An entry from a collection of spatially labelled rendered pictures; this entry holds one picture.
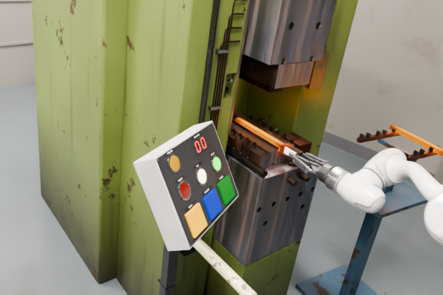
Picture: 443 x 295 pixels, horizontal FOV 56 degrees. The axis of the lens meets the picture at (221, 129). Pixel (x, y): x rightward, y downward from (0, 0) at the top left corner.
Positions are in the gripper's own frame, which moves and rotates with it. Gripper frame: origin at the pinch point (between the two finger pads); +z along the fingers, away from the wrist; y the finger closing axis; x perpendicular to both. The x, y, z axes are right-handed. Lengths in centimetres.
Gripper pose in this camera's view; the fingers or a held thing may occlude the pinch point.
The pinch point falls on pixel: (292, 152)
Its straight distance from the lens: 175.1
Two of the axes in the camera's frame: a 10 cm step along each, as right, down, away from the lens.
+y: 7.8, -1.6, 6.1
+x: 1.3, -9.0, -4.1
